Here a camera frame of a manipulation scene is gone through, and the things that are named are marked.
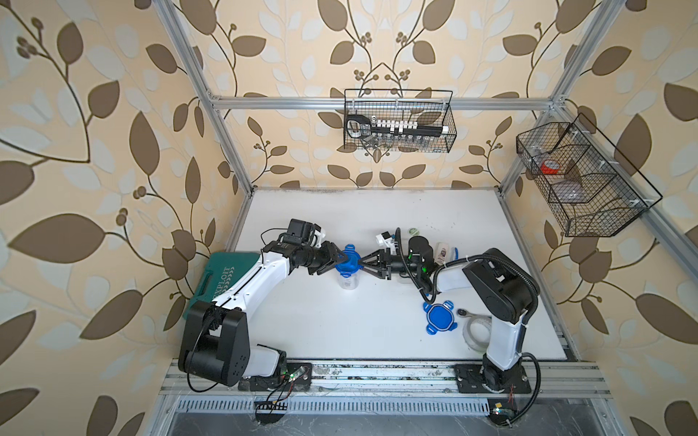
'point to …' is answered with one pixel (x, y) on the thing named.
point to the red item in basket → (550, 167)
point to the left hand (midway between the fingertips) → (339, 259)
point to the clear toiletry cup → (348, 282)
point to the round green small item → (413, 232)
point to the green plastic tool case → (217, 274)
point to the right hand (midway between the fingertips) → (359, 265)
